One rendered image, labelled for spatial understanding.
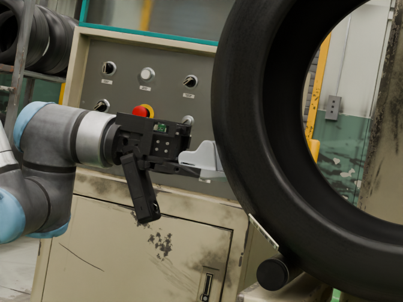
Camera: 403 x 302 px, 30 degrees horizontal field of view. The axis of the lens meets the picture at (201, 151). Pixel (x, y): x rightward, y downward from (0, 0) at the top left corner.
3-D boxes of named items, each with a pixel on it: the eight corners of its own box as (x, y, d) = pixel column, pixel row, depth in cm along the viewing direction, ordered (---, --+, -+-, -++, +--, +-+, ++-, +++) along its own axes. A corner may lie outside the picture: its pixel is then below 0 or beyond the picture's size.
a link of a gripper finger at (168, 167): (198, 168, 113) (144, 157, 116) (196, 178, 113) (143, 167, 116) (207, 168, 118) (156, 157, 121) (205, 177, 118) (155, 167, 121)
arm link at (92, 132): (71, 164, 120) (99, 163, 129) (98, 170, 119) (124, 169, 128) (81, 109, 120) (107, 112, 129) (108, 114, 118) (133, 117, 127)
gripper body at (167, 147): (180, 124, 115) (110, 111, 119) (170, 179, 115) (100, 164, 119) (196, 126, 122) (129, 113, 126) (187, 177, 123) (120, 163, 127)
